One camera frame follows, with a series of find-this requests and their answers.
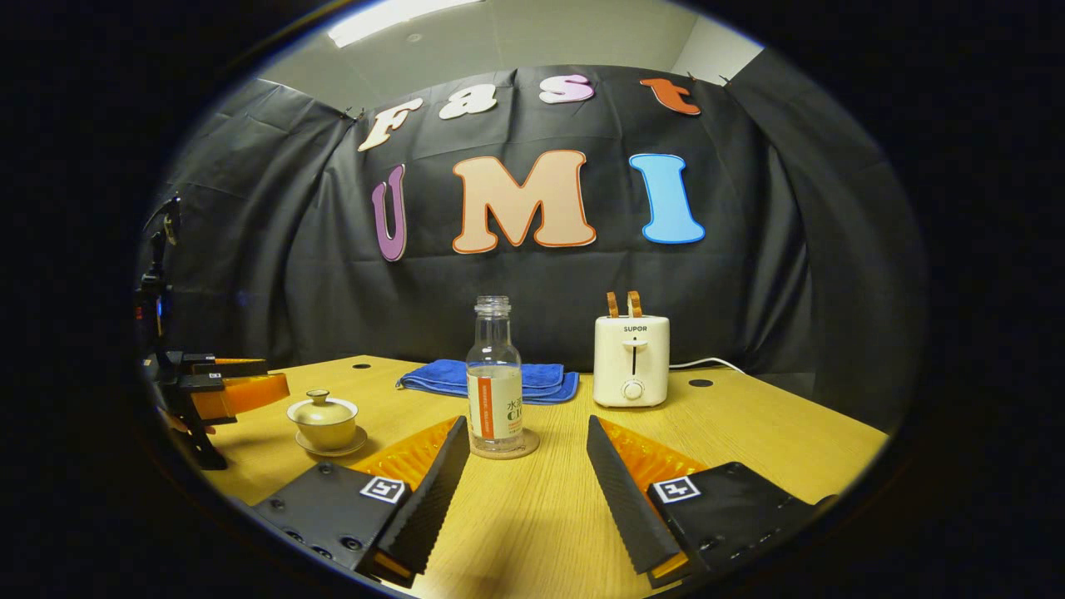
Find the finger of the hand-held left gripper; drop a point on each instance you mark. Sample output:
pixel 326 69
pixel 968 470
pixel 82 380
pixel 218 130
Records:
pixel 208 365
pixel 250 393

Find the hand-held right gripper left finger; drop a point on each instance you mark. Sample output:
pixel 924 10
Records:
pixel 428 507

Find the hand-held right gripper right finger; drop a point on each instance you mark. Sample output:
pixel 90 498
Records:
pixel 628 499

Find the beige teacup lid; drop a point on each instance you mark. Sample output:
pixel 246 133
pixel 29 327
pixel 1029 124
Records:
pixel 320 409

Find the round wooden coaster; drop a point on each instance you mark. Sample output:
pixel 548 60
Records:
pixel 531 441

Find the clear water bottle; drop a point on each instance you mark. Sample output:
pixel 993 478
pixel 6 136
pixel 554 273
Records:
pixel 495 408

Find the white saucer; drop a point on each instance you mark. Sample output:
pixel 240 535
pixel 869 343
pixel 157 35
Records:
pixel 359 445

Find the black backdrop cloth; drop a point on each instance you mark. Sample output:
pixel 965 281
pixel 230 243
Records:
pixel 291 274

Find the white toaster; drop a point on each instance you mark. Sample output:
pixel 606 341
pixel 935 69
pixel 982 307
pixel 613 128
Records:
pixel 632 366

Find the folded blue towel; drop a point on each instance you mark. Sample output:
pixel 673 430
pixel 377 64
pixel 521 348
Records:
pixel 549 384

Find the toast slice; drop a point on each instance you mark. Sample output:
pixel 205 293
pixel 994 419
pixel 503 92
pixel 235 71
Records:
pixel 613 304
pixel 635 304

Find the ceiling light panel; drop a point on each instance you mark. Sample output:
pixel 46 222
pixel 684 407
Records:
pixel 391 17

